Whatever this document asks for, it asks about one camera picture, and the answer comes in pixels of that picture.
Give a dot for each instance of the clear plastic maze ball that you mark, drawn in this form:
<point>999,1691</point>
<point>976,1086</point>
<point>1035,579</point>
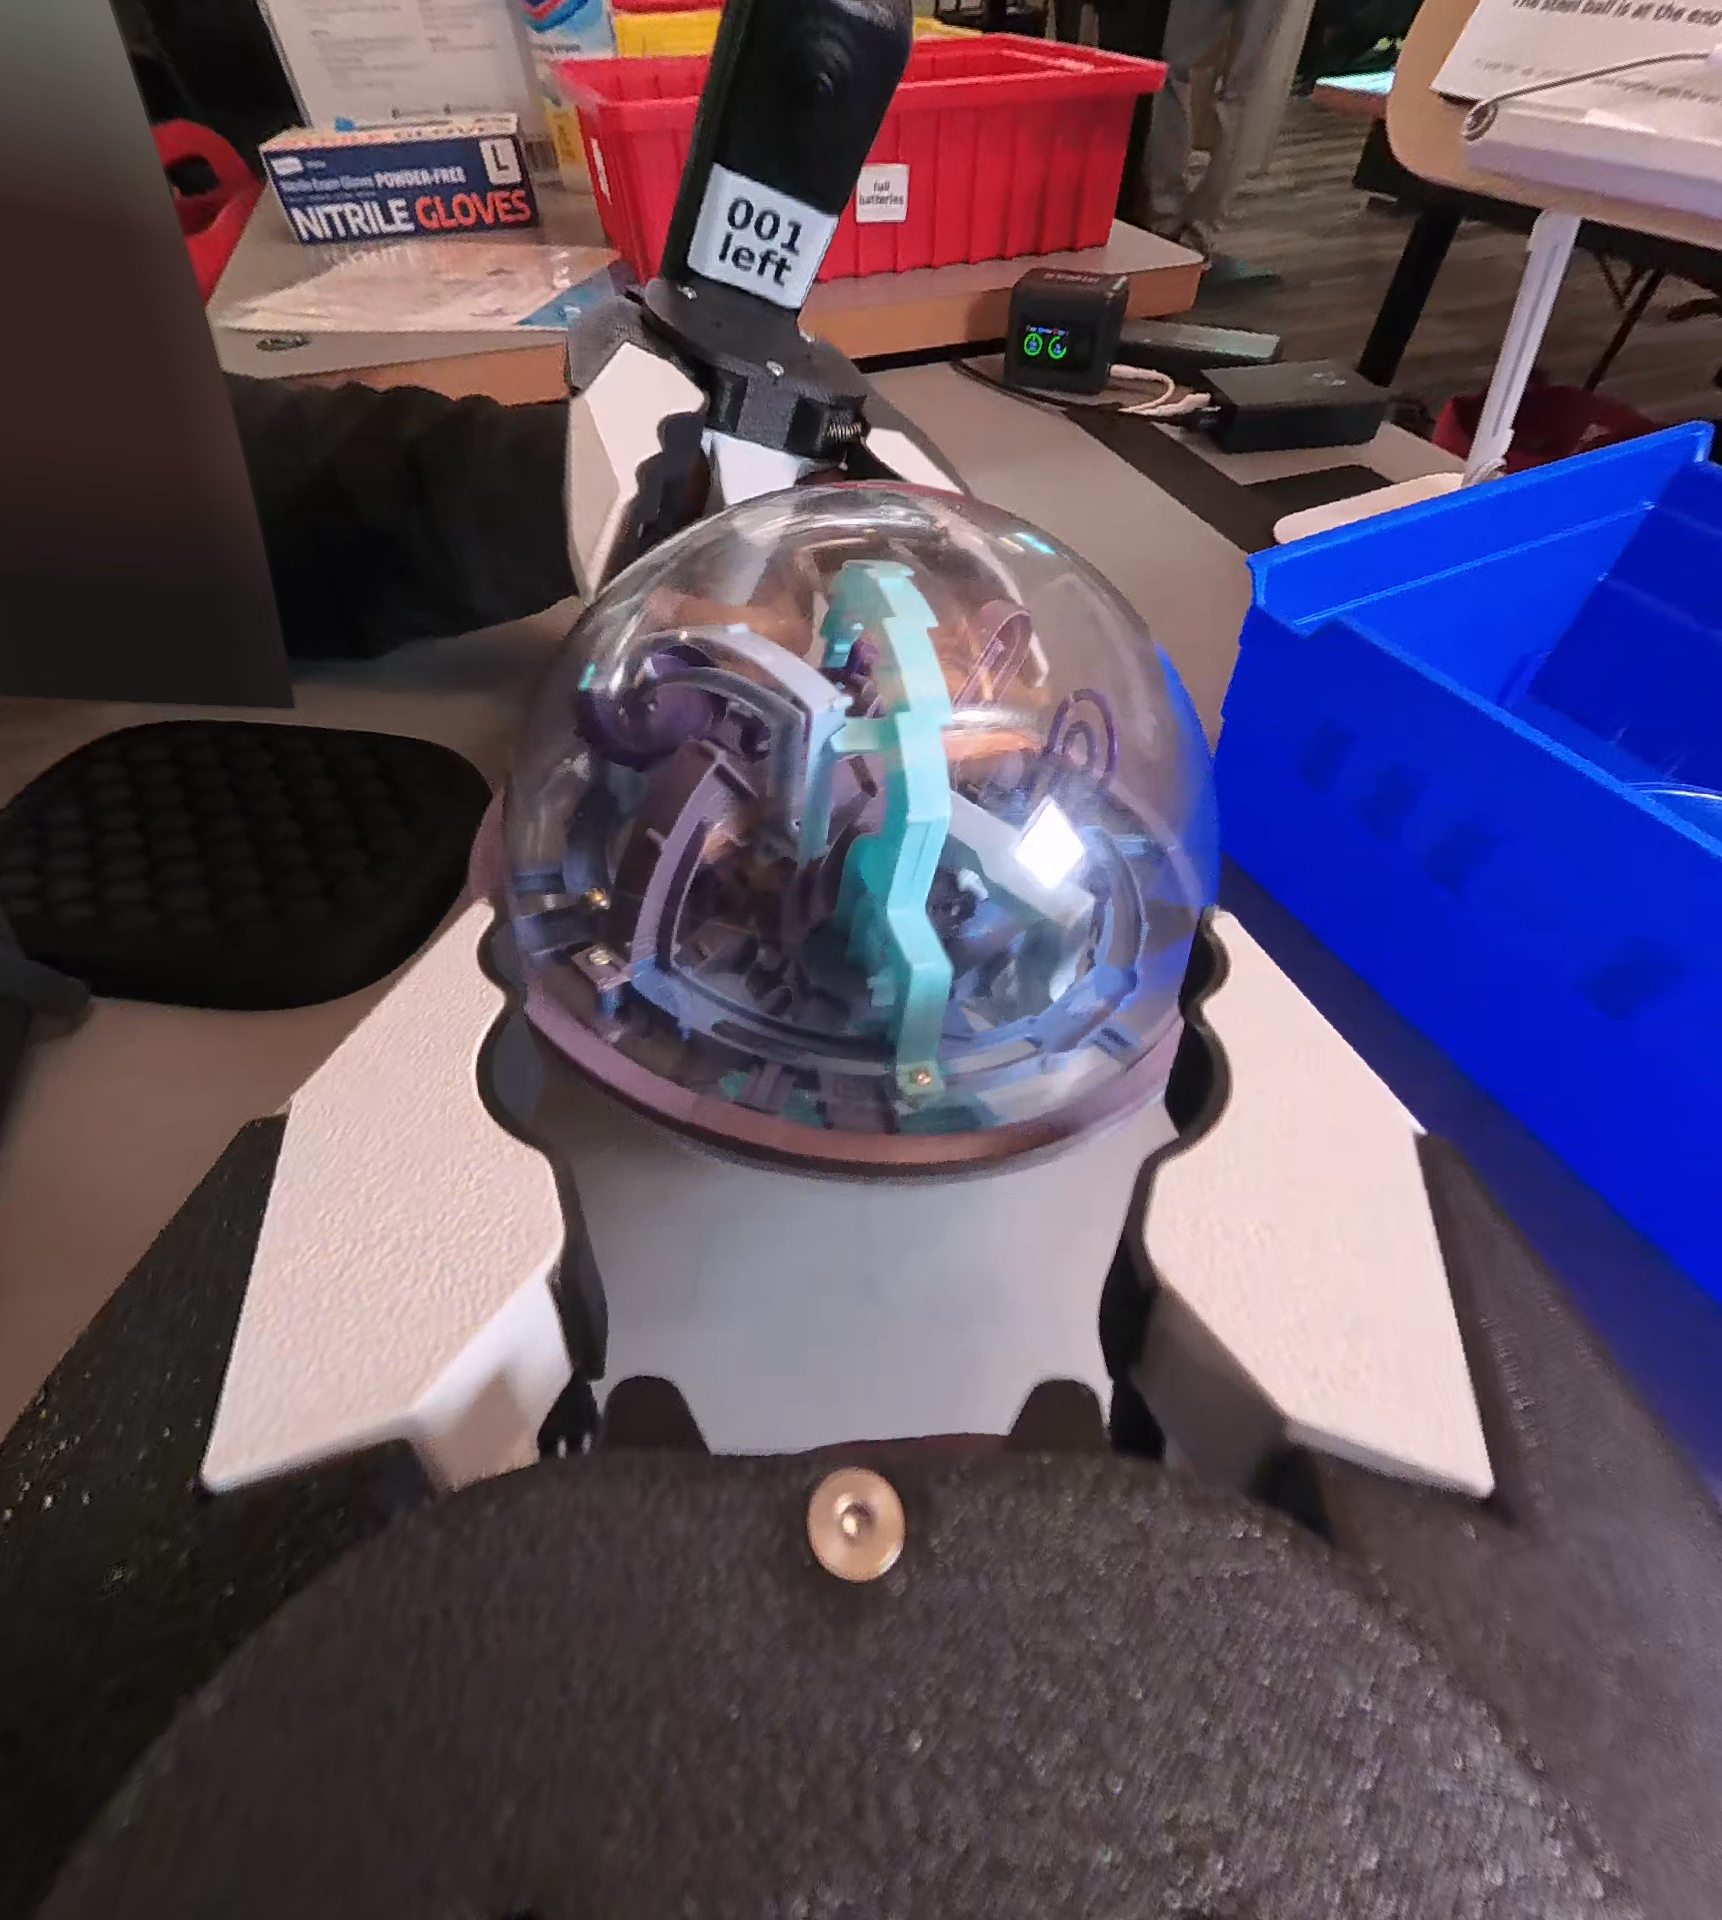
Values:
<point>862,841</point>

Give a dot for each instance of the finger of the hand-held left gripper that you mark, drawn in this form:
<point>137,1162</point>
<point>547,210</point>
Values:
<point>606,450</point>
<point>898,466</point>

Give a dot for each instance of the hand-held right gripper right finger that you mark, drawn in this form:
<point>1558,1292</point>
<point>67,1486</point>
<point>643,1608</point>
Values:
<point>1311,1245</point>

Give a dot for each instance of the blue plastic bin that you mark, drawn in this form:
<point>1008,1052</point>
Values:
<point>1521,780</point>

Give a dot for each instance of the black flat device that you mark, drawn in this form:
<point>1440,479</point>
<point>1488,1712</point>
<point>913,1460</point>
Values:
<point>1206,344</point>

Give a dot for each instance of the sleeved paper sheet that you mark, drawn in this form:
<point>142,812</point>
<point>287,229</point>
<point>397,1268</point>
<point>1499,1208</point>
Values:
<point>411,283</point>

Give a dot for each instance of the black power adapter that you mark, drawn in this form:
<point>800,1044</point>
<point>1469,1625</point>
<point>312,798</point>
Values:
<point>1298,404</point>

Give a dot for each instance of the red plastic object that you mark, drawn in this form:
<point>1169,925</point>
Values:
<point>203,210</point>

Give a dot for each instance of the plywood easel board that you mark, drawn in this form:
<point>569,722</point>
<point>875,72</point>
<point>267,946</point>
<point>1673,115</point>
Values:
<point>1418,135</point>

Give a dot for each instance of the printed instruction sheet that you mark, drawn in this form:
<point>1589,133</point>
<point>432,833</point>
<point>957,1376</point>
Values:
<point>1625,60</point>

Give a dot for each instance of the blue white carton box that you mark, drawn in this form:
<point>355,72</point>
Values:
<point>397,188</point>

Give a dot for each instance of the white easel stand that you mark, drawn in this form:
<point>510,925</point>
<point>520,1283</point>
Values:
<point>1529,347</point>

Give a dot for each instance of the red plastic bin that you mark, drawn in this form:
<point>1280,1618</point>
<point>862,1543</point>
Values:
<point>1010,168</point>

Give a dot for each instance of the white paper sign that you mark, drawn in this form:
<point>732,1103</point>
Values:
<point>397,60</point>

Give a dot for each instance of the yellow plastic bin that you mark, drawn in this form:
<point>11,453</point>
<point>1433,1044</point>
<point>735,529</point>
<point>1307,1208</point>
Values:
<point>658,34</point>

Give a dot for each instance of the white sheet clip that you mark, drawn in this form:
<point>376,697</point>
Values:
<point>1625,173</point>

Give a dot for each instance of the black charger with green display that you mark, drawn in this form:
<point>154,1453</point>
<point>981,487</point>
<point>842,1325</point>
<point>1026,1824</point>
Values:
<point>1064,339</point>

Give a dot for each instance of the black mesh cushion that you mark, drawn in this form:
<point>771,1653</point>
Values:
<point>230,856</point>

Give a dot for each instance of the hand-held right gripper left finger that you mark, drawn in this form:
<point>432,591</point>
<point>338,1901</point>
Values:
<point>380,1245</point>

